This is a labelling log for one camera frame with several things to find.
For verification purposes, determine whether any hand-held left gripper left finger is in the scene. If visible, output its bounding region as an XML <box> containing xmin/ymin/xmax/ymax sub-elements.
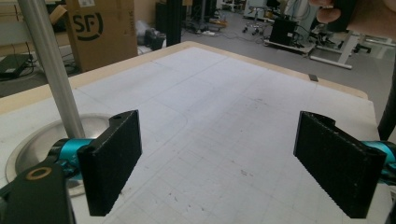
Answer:
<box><xmin>77</xmin><ymin>109</ymin><xmax>143</xmax><ymax>217</ymax></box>

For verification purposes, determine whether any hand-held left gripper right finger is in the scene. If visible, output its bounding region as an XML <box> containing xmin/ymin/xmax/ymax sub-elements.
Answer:
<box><xmin>293</xmin><ymin>110</ymin><xmax>388</xmax><ymax>219</ymax></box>

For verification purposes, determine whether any black computer case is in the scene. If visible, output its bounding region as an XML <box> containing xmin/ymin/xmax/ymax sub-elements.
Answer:
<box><xmin>269</xmin><ymin>17</ymin><xmax>299</xmax><ymax>48</ymax></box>

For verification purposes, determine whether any wheeled stool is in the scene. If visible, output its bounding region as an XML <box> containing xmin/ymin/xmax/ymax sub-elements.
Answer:
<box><xmin>242</xmin><ymin>6</ymin><xmax>266</xmax><ymax>35</ymax></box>

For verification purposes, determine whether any large brown cardboard box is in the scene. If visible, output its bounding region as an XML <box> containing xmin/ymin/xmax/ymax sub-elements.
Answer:
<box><xmin>64</xmin><ymin>0</ymin><xmax>139</xmax><ymax>73</ymax></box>

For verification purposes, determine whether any black bag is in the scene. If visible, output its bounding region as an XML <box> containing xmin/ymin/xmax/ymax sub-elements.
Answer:
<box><xmin>144</xmin><ymin>27</ymin><xmax>166</xmax><ymax>51</ymax></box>

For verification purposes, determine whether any black metal column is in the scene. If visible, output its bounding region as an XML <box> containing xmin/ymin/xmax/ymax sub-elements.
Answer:
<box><xmin>165</xmin><ymin>0</ymin><xmax>182</xmax><ymax>48</ymax></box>

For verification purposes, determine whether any white metal frame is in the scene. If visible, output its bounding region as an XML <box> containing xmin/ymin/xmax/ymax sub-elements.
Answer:
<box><xmin>309</xmin><ymin>29</ymin><xmax>396</xmax><ymax>70</ymax></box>

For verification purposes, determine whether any black cable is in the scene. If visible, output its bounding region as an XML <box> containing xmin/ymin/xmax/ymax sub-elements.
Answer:
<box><xmin>376</xmin><ymin>55</ymin><xmax>396</xmax><ymax>142</ymax></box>

